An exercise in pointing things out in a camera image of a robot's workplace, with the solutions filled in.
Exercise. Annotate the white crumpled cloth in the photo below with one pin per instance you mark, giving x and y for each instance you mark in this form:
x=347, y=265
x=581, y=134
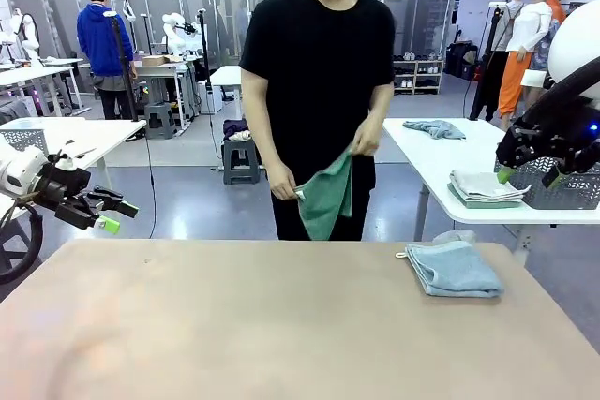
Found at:
x=457, y=235

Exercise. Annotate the white work table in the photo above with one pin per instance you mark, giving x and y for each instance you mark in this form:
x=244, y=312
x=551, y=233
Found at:
x=94, y=137

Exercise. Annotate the black tripod pole white top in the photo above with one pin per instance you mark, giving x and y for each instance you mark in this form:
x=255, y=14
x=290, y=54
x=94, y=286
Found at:
x=123, y=58

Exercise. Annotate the white humanoid robot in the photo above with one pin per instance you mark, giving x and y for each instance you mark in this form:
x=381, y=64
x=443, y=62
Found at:
x=175, y=32
x=25, y=30

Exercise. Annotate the person's right hand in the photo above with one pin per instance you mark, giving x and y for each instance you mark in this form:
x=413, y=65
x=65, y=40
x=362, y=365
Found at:
x=285, y=187

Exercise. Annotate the mannequin white top orange trousers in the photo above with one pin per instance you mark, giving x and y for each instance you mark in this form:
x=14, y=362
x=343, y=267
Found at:
x=529, y=30

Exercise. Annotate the light blue terry towel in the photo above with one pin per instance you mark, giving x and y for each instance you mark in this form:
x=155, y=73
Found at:
x=454, y=269

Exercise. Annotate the grey lattice basket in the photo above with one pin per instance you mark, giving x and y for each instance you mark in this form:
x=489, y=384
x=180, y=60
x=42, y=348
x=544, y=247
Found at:
x=28, y=137
x=576, y=191

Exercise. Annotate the white desk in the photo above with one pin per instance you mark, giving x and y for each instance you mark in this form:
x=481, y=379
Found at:
x=227, y=74
x=28, y=73
x=164, y=68

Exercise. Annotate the black suitcase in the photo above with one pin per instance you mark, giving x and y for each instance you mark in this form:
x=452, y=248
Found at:
x=461, y=60

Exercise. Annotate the person's left forearm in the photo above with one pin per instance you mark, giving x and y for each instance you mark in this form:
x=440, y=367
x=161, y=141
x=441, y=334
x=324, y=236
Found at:
x=379, y=114

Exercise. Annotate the thin black stand pole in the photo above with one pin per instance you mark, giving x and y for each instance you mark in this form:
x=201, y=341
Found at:
x=205, y=53

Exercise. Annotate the dark purple garment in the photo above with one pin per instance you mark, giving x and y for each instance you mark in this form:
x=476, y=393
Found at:
x=234, y=127

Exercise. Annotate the grey plastic step stool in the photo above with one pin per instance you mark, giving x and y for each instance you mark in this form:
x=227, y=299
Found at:
x=241, y=161
x=160, y=121

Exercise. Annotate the stack of folded towels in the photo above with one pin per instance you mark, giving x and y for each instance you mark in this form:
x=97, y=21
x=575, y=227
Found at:
x=483, y=184

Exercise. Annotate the crumpled blue-grey towel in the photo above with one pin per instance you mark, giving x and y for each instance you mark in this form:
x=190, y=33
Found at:
x=436, y=129

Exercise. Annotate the person's left hand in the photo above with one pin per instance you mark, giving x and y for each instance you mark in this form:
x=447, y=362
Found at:
x=366, y=140

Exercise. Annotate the green terry towel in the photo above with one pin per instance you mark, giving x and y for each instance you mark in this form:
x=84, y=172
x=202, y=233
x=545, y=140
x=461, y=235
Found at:
x=325, y=203

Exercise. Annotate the cream garment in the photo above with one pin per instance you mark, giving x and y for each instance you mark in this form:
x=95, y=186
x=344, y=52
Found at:
x=240, y=137

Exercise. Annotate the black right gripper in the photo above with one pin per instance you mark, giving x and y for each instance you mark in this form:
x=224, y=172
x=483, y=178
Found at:
x=534, y=142

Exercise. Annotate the person's right forearm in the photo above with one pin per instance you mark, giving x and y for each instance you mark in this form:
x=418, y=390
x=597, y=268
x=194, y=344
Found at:
x=265, y=152

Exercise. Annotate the person in black T-shirt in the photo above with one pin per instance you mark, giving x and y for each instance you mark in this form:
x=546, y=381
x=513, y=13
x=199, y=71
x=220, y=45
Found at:
x=319, y=67

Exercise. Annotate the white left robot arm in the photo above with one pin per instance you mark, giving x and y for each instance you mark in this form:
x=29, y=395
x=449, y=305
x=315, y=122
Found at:
x=19, y=170

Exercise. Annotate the flat cardboard box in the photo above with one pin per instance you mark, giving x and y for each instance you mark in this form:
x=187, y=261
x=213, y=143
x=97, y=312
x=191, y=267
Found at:
x=154, y=61

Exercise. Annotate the mannequin orange shirt tan hat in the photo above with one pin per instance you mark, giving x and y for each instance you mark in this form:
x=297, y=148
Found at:
x=558, y=9

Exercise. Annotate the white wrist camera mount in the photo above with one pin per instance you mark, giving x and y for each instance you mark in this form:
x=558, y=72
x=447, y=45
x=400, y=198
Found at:
x=65, y=162

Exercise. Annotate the white side table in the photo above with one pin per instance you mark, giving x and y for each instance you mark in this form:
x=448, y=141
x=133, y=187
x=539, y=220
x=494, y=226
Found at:
x=469, y=156

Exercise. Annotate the person in blue hoodie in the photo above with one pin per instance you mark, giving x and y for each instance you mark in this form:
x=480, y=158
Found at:
x=100, y=39

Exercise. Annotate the folded pale green towel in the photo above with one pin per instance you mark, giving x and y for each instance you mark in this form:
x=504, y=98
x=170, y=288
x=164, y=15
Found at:
x=487, y=204

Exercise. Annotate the pale wooden shoe rack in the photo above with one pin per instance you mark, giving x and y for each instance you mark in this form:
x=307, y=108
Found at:
x=417, y=77

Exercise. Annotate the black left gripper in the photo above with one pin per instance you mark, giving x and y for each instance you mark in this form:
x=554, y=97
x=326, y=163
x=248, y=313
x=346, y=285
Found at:
x=61, y=189

